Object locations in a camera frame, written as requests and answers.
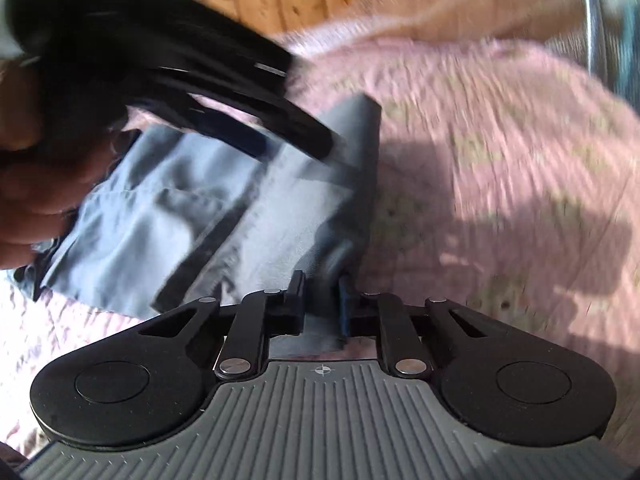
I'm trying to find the grey trousers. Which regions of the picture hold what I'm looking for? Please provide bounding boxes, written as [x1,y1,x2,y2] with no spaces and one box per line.
[8,94,381,356]

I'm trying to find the person's left hand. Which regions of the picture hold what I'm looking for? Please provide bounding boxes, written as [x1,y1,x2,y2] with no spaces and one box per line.
[1,61,119,270]

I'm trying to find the pink teddy bear quilt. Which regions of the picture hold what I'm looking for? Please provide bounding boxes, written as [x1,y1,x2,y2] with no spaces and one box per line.
[1,39,639,463]

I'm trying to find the clear bubble wrap sheet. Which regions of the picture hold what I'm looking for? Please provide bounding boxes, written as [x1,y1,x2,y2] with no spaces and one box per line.
[544,0,639,110]

